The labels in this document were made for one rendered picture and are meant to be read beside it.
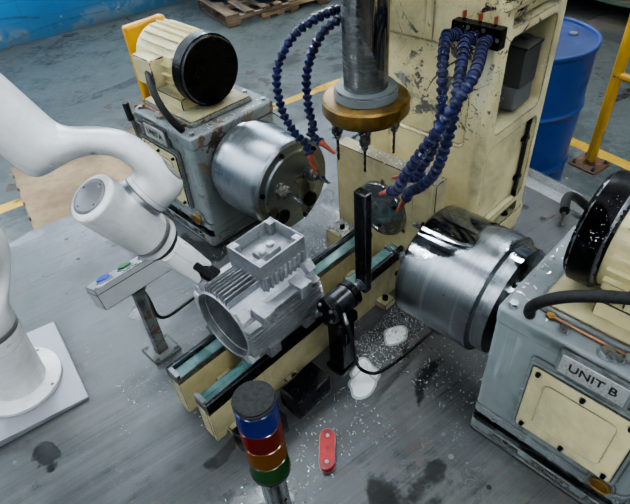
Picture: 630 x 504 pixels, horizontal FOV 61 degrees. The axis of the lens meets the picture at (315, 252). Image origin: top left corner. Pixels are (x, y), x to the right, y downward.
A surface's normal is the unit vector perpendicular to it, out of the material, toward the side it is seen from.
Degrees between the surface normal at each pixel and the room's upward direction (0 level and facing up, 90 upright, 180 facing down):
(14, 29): 90
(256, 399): 0
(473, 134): 90
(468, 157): 90
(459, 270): 39
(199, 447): 0
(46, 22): 90
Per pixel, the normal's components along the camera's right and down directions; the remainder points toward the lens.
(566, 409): -0.70, 0.50
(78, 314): -0.07, -0.75
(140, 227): 0.68, 0.48
